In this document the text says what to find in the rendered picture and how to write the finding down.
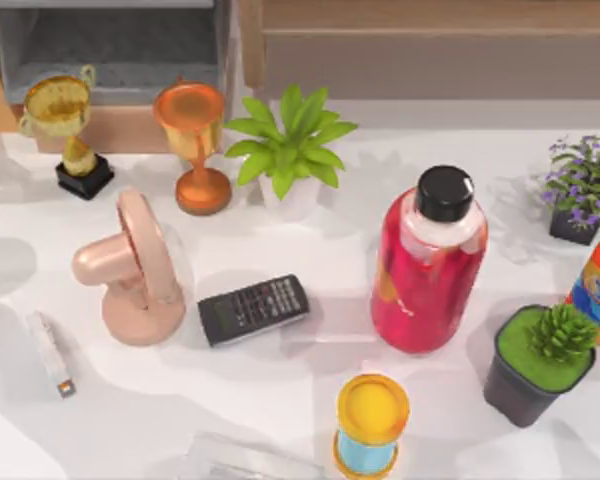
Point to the black calculator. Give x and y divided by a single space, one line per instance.
254 309

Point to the green leafy plant white pot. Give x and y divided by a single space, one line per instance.
286 145

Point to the red bottle with black cap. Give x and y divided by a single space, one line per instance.
427 280

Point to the orange bronze trophy cup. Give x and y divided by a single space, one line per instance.
195 130

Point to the pink desk fan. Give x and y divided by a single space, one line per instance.
137 280

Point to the clear plastic box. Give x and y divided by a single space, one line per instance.
252 460

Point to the wooden cupboard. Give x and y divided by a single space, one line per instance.
430 45

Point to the grey cabinet with dark inside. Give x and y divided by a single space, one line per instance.
115 50

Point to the green succulent in dark pot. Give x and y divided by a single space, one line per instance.
535 365

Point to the gold trophy with black base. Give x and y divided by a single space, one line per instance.
59 111

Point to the white stapler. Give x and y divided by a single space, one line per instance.
50 355

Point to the purple flower plant black pot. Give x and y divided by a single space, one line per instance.
580 195

